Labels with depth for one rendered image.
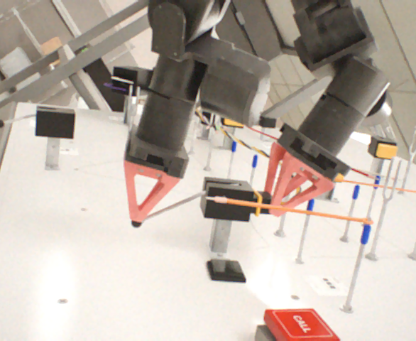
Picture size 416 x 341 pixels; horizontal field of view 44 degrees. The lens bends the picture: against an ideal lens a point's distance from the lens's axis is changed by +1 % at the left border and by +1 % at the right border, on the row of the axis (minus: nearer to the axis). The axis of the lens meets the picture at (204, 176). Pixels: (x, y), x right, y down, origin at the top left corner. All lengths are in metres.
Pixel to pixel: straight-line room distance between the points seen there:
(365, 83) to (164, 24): 0.24
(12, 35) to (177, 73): 7.59
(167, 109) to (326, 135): 0.19
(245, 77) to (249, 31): 1.18
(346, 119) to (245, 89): 0.14
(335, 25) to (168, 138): 0.24
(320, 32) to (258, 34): 1.08
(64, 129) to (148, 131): 0.33
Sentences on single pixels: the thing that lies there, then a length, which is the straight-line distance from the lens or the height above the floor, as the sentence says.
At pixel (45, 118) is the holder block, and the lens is 0.88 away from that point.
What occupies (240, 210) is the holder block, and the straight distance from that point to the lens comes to 0.62.
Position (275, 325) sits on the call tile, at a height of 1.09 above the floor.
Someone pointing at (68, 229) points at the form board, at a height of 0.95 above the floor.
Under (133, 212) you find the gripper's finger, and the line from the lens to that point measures 0.62.
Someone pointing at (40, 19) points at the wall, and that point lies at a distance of 8.10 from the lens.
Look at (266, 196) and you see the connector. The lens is 0.64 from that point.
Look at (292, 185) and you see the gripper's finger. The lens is 0.67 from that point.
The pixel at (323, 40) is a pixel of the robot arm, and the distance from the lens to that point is 0.65.
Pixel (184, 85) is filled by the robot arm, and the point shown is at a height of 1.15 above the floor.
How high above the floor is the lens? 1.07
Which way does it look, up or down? 5 degrees up
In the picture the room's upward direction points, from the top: 57 degrees clockwise
